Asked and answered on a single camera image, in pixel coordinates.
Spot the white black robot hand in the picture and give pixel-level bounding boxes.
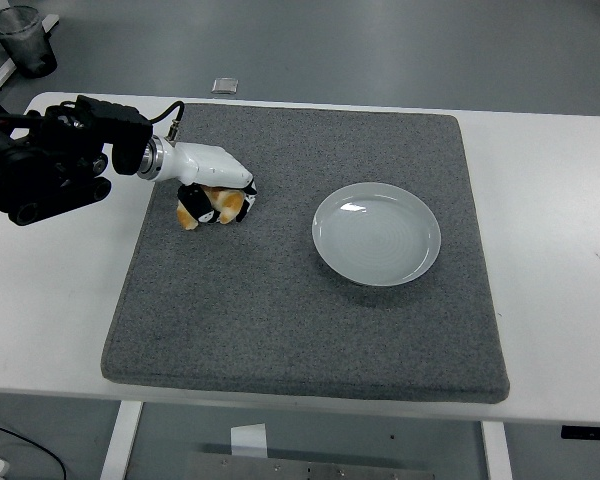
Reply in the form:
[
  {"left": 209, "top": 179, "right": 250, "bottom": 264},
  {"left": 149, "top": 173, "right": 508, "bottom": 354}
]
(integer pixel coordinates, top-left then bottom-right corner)
[{"left": 159, "top": 140, "right": 259, "bottom": 226}]

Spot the golden croissant bread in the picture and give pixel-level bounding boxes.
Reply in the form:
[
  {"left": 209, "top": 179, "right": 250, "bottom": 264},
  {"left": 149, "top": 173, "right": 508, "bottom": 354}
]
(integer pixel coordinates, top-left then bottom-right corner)
[{"left": 175, "top": 185, "right": 246, "bottom": 231}]

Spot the round grey plate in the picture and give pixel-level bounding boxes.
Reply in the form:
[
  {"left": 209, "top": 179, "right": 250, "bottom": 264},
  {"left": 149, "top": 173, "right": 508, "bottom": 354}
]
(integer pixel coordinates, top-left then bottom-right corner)
[{"left": 311, "top": 182, "right": 442, "bottom": 288}]

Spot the grey metal plate with screws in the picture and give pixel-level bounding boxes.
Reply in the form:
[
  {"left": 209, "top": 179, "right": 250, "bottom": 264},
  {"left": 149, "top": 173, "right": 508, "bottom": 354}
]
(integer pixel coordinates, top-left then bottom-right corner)
[{"left": 182, "top": 451, "right": 436, "bottom": 480}]

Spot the grey felt mat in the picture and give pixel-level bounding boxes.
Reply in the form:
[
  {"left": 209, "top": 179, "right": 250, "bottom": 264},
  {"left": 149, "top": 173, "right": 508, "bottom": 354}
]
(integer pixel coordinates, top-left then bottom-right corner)
[{"left": 100, "top": 103, "right": 511, "bottom": 405}]

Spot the mesh bin with black bag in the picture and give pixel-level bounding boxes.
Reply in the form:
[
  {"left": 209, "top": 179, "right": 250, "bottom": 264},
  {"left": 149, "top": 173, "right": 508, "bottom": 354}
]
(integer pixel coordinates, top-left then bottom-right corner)
[{"left": 0, "top": 5, "right": 59, "bottom": 80}]

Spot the white floor foot bar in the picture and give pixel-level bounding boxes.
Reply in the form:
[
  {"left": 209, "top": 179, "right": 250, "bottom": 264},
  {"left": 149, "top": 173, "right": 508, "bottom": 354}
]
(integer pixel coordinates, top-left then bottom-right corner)
[{"left": 0, "top": 13, "right": 61, "bottom": 95}]

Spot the white tape piece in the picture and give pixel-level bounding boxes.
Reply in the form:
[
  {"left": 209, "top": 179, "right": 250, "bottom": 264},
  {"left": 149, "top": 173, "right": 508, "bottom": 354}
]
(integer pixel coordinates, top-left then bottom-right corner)
[{"left": 229, "top": 423, "right": 269, "bottom": 457}]

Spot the white table leg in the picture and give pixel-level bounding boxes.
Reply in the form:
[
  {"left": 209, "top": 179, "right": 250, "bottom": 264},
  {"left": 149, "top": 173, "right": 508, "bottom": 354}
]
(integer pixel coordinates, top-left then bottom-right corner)
[
  {"left": 481, "top": 421, "right": 514, "bottom": 480},
  {"left": 99, "top": 400, "right": 144, "bottom": 480}
]

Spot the black table control panel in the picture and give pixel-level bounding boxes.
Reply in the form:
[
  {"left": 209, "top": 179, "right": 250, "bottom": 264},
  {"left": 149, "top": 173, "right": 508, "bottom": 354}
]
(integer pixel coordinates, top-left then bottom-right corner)
[{"left": 560, "top": 425, "right": 600, "bottom": 441}]

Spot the black floor cable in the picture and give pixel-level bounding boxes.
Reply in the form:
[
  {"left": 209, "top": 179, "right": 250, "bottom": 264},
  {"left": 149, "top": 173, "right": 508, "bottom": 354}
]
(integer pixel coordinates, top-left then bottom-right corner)
[{"left": 0, "top": 419, "right": 69, "bottom": 480}]

